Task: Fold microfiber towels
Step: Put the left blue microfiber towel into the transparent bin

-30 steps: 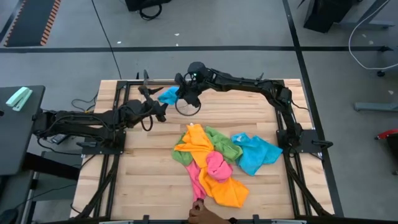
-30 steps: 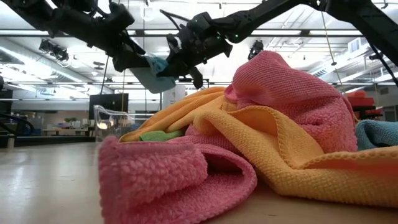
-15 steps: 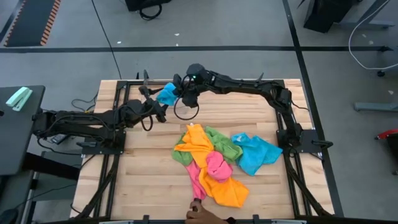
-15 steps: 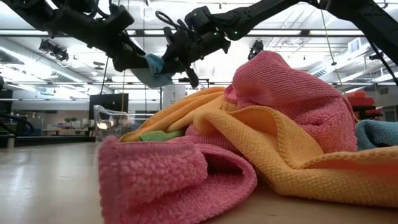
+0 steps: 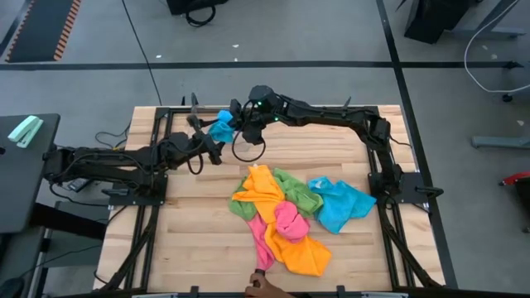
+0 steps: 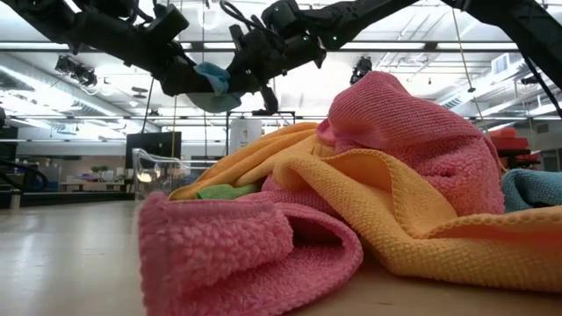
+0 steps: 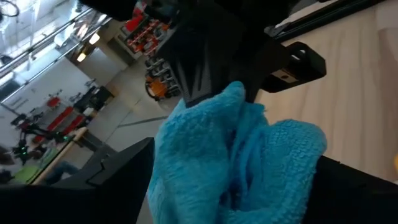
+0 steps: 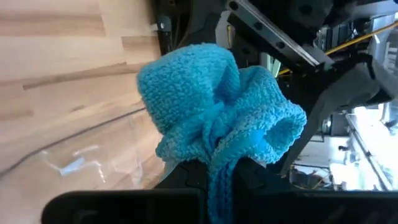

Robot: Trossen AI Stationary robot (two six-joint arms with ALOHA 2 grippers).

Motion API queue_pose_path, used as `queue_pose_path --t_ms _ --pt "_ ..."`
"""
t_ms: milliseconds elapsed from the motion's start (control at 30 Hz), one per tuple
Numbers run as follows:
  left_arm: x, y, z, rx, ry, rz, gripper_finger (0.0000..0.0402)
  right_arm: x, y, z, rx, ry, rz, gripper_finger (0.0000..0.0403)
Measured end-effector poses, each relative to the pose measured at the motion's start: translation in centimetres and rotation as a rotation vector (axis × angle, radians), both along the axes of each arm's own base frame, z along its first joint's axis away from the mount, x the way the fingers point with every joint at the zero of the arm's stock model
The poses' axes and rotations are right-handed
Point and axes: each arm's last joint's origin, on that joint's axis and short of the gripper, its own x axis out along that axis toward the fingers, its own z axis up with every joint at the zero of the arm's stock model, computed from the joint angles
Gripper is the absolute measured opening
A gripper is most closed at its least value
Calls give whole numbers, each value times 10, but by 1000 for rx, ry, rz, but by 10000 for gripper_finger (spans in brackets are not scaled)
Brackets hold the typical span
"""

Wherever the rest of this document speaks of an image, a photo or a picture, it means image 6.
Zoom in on green microfiber towel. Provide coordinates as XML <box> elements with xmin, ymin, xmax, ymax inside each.
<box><xmin>196</xmin><ymin>182</ymin><xmax>263</xmax><ymax>201</ymax></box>

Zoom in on clear plastic bin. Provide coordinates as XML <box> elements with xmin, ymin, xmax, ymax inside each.
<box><xmin>131</xmin><ymin>147</ymin><xmax>220</xmax><ymax>202</ymax></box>

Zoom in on yellow hanging cord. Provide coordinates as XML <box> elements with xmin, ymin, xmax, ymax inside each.
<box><xmin>451</xmin><ymin>8</ymin><xmax>506</xmax><ymax>172</ymax></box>

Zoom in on red storage bins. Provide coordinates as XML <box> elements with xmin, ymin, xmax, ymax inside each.
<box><xmin>487</xmin><ymin>126</ymin><xmax>542</xmax><ymax>170</ymax></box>

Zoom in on white air vent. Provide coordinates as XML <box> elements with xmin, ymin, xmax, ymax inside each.
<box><xmin>491</xmin><ymin>53</ymin><xmax>511</xmax><ymax>75</ymax></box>

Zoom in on blue microfiber towel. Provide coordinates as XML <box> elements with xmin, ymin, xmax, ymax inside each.
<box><xmin>186</xmin><ymin>61</ymin><xmax>243</xmax><ymax>114</ymax></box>
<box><xmin>501</xmin><ymin>169</ymin><xmax>562</xmax><ymax>214</ymax></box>

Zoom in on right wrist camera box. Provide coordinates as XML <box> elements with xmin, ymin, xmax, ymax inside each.
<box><xmin>262</xmin><ymin>0</ymin><xmax>304</xmax><ymax>28</ymax></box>

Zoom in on black computer monitor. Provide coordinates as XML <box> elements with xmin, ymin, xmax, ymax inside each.
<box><xmin>125</xmin><ymin>131</ymin><xmax>183</xmax><ymax>170</ymax></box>

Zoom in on orange microfiber towel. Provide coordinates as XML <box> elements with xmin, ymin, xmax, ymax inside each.
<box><xmin>169</xmin><ymin>121</ymin><xmax>562</xmax><ymax>294</ymax></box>

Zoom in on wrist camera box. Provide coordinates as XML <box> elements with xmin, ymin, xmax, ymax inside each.
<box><xmin>262</xmin><ymin>0</ymin><xmax>304</xmax><ymax>28</ymax></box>
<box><xmin>144</xmin><ymin>3</ymin><xmax>191</xmax><ymax>43</ymax></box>

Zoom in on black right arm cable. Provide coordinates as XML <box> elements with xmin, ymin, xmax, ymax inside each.
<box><xmin>522</xmin><ymin>56</ymin><xmax>562</xmax><ymax>119</ymax></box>

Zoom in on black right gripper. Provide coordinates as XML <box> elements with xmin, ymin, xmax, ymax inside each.
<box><xmin>226</xmin><ymin>24</ymin><xmax>328</xmax><ymax>117</ymax></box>

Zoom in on black ceiling light rail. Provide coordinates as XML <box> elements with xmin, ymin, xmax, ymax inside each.
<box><xmin>0</xmin><ymin>40</ymin><xmax>523</xmax><ymax>53</ymax></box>

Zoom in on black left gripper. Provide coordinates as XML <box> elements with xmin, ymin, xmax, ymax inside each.
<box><xmin>151</xmin><ymin>40</ymin><xmax>217</xmax><ymax>98</ymax></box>

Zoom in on black ceiling spotlight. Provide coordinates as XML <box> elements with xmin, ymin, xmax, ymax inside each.
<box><xmin>349</xmin><ymin>55</ymin><xmax>374</xmax><ymax>85</ymax></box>
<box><xmin>54</xmin><ymin>55</ymin><xmax>98</xmax><ymax>89</ymax></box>

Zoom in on pink microfiber towel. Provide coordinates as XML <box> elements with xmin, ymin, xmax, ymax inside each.
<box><xmin>138</xmin><ymin>71</ymin><xmax>506</xmax><ymax>316</ymax></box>

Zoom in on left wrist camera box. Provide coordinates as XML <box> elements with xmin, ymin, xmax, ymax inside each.
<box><xmin>144</xmin><ymin>3</ymin><xmax>191</xmax><ymax>43</ymax></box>

